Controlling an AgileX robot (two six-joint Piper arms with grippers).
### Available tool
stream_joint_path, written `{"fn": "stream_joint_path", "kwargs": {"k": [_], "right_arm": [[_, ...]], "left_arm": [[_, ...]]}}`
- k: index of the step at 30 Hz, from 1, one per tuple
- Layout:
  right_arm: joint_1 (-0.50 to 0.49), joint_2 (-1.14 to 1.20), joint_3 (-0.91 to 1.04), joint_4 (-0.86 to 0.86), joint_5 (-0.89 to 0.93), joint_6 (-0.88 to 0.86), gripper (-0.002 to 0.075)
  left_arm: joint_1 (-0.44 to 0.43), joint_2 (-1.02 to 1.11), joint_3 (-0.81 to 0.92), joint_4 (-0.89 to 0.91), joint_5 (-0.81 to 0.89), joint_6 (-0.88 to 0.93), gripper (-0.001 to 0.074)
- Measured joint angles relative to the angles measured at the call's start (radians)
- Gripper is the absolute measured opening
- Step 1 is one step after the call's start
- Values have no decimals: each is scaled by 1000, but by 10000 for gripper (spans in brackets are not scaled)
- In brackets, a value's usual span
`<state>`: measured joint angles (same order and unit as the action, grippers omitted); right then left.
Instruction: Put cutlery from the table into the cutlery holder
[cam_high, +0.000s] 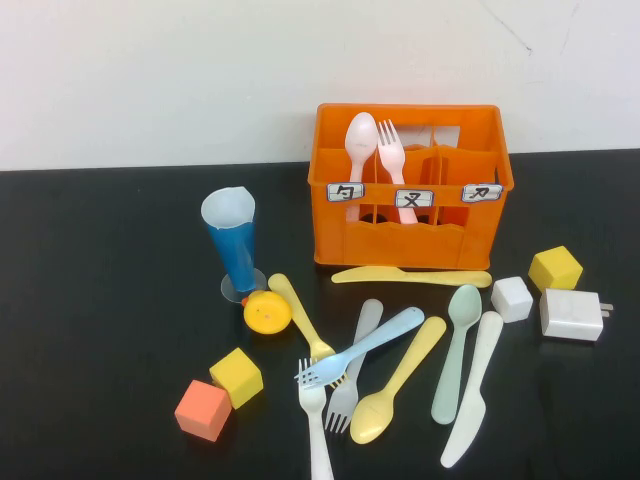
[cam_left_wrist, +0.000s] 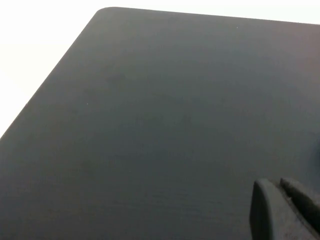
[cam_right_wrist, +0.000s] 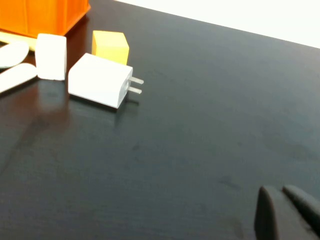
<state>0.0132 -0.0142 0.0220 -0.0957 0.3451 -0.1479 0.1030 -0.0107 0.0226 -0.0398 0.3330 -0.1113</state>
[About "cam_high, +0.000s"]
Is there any orange plastic cutlery holder crate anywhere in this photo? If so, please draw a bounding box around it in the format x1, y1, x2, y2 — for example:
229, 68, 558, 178
306, 102, 515, 271

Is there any white paper label fork character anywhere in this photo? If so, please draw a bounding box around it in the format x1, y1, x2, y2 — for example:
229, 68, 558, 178
394, 188, 435, 209

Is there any white paper label knife character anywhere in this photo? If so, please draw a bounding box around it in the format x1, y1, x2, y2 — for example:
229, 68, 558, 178
460, 183, 504, 204

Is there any pink plastic fork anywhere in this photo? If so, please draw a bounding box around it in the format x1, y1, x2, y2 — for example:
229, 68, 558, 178
376, 119, 420, 225

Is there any white plastic knife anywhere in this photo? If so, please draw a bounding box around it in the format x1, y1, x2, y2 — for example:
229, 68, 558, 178
439, 310, 505, 470

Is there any blue cone cup white inside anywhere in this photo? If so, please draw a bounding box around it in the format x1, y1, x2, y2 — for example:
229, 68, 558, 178
200, 186, 268, 304

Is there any orange foam cube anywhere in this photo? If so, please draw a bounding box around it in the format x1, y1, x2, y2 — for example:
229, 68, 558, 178
174, 379, 234, 443

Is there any pink plastic spoon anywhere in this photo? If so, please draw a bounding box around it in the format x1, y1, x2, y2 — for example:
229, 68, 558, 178
344, 111, 380, 224

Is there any white foam cube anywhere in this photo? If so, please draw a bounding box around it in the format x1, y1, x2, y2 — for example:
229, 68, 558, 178
490, 276, 535, 324

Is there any yellow plastic fork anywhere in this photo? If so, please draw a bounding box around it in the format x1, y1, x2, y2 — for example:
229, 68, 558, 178
267, 272, 351, 389

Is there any yellow toy duck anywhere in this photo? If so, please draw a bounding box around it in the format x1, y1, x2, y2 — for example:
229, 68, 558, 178
241, 290, 293, 335

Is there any yellow plastic spoon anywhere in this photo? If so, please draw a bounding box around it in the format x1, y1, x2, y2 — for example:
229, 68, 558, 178
349, 315, 448, 446

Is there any pale green plastic spoon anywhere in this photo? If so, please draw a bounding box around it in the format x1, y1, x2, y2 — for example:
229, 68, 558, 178
431, 284, 483, 426

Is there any grey translucent plastic fork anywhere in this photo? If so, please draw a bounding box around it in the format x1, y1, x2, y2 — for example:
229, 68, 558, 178
324, 298, 385, 434

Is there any white plastic fork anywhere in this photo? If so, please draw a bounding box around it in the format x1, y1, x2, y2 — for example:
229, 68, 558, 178
297, 357, 335, 480

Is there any yellow foam cube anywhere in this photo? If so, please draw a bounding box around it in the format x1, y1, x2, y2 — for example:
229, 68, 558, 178
528, 245, 585, 295
208, 347, 265, 410

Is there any white paper label spoon character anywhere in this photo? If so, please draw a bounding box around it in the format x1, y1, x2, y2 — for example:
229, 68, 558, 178
326, 182, 367, 203

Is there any light blue plastic fork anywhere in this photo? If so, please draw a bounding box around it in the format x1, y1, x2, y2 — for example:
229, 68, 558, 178
293, 306, 426, 389

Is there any white power adapter plug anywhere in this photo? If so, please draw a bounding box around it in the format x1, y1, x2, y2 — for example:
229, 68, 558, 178
538, 288, 615, 343

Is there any yellow plastic knife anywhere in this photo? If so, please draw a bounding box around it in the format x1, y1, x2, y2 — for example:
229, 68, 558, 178
330, 265, 494, 289

